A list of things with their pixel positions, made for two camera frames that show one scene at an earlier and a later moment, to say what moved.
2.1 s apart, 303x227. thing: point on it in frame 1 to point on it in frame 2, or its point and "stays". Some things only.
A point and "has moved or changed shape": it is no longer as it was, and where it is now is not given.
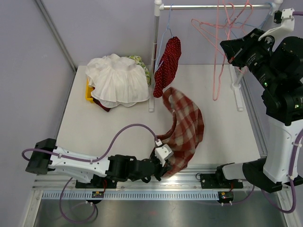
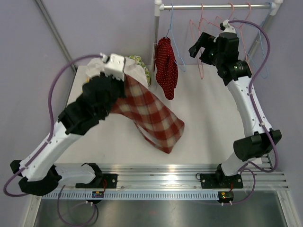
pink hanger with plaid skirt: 224,58 to 200,65
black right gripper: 236,50 to 205,40
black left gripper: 162,170 to 121,83
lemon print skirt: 138,61 stays
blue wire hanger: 259,27 has moved or changed shape
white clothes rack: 236,76 stays
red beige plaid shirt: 187,133 to 156,122
